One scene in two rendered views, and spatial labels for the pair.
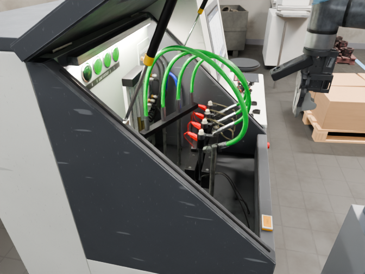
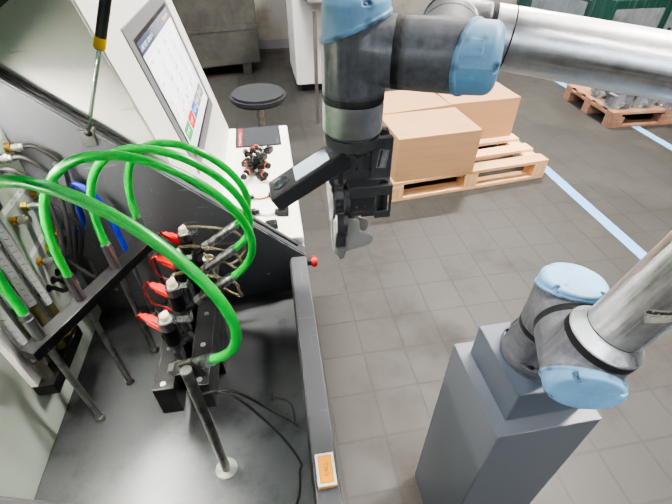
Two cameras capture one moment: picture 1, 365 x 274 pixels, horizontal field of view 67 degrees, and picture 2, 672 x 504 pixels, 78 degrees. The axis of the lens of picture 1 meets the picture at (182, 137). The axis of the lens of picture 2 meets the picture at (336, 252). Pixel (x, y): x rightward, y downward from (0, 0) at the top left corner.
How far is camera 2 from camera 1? 35 cm
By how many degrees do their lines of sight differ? 19
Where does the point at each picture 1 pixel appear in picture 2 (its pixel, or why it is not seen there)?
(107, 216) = not seen: outside the picture
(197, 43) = (122, 110)
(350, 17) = (404, 72)
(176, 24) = (57, 75)
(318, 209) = (408, 311)
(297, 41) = not seen: hidden behind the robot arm
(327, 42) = (368, 124)
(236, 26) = (238, 21)
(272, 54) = (305, 66)
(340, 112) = (416, 154)
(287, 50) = not seen: hidden behind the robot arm
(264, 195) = (316, 402)
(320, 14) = (342, 68)
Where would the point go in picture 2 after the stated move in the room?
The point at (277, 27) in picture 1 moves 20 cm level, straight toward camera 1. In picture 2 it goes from (304, 19) to (304, 24)
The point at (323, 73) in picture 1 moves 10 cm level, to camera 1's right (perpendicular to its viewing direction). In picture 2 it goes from (374, 179) to (438, 166)
